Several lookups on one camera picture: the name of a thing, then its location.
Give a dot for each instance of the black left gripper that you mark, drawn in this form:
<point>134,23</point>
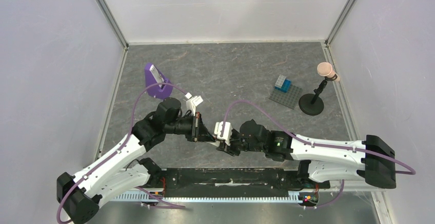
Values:
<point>200,132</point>

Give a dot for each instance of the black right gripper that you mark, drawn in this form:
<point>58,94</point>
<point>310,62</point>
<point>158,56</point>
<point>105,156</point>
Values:
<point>231,144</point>

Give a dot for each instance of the white remote control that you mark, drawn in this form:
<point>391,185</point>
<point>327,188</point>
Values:
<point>215,143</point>

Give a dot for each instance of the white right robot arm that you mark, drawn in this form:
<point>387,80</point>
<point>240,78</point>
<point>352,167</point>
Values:
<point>319,160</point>

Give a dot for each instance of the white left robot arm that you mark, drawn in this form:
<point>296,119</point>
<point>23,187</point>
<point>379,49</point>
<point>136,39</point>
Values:
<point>82,194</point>

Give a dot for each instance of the grey lego baseplate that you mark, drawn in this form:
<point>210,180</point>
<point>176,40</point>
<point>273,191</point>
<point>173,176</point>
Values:
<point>288,99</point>

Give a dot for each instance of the blue lego brick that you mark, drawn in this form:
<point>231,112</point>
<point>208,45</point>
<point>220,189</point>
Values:
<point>285,86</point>

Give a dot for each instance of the grey lego brick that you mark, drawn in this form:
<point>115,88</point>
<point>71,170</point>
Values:
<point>280,82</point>

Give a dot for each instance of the black microphone stand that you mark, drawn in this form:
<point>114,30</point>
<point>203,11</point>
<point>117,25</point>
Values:
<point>311,103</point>

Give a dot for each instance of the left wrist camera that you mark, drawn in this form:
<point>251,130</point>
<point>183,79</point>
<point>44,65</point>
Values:
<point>192,102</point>

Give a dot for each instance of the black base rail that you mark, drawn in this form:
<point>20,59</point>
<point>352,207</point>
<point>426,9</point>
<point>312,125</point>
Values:
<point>230,182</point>

